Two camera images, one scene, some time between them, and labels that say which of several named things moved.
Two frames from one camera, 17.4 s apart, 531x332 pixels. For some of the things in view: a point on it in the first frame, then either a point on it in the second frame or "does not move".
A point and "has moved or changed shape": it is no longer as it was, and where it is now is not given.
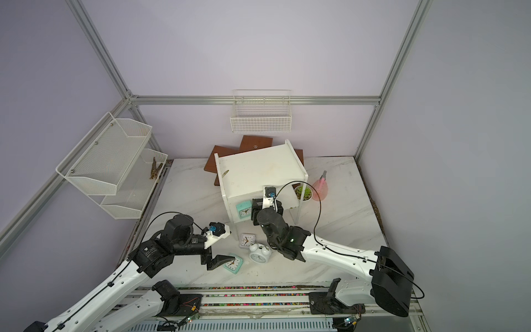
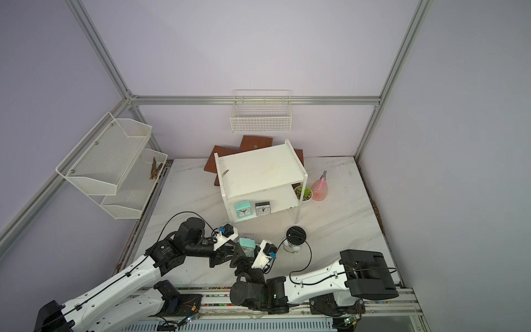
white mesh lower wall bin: (133, 189) does not move
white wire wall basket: (261, 111) does not move
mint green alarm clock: (244, 209) does not move
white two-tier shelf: (243, 173) does not move
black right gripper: (257, 207) → (247, 264)
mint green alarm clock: (235, 265) has moved or changed shape
